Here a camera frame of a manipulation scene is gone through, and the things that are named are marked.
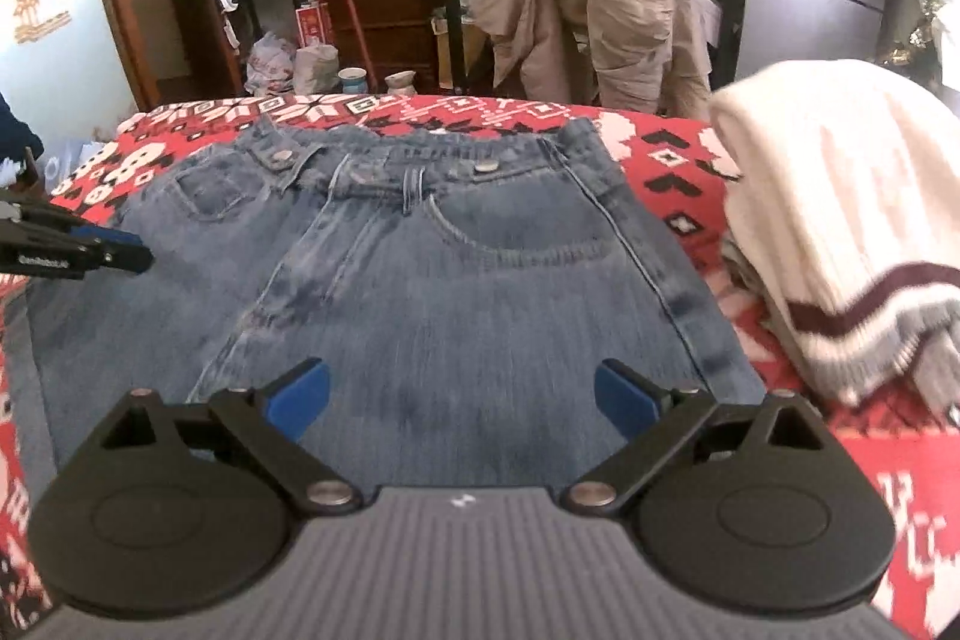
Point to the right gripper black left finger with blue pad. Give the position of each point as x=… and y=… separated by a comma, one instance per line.
x=264, y=426

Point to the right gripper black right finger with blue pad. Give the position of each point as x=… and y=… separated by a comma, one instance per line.
x=655, y=422

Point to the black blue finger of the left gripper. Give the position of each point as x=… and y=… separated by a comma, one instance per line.
x=41, y=240

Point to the blue denim jeans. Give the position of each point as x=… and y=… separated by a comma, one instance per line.
x=462, y=292

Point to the dark navy garment pile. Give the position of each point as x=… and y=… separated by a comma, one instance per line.
x=18, y=143

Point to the red patterned blanket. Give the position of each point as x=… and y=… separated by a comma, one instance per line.
x=679, y=170

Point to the cream striped knit sweater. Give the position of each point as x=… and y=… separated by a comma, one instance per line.
x=844, y=218

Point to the white plastic bag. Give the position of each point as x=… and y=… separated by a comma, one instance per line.
x=275, y=67

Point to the light blue ceramic pot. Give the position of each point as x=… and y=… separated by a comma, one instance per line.
x=354, y=80

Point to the white ceramic pot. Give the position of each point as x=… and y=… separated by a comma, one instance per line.
x=401, y=83

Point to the dark wooden drawer cabinet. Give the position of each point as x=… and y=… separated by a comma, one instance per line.
x=398, y=34

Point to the beige jacket on chair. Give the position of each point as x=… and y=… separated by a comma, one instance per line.
x=643, y=55

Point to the red broom handle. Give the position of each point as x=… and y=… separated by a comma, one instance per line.
x=363, y=44

